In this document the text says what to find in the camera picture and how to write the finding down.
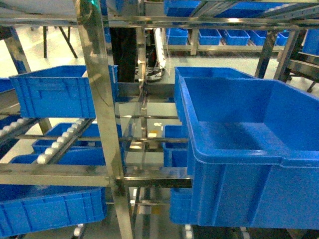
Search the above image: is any large blue plastic bin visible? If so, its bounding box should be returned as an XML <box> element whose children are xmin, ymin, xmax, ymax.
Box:
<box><xmin>170</xmin><ymin>67</ymin><xmax>319</xmax><ymax>230</ymax></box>

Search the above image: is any stainless steel shelf rack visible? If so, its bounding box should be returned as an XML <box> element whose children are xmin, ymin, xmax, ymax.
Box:
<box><xmin>0</xmin><ymin>0</ymin><xmax>319</xmax><ymax>239</ymax></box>

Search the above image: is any blue bin on side rack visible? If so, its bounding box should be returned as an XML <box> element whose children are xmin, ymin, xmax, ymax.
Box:
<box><xmin>8</xmin><ymin>65</ymin><xmax>119</xmax><ymax>119</ymax></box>

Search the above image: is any blue bin lower side rack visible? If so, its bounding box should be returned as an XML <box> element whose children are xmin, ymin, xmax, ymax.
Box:
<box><xmin>0</xmin><ymin>185</ymin><xmax>107</xmax><ymax>238</ymax></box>

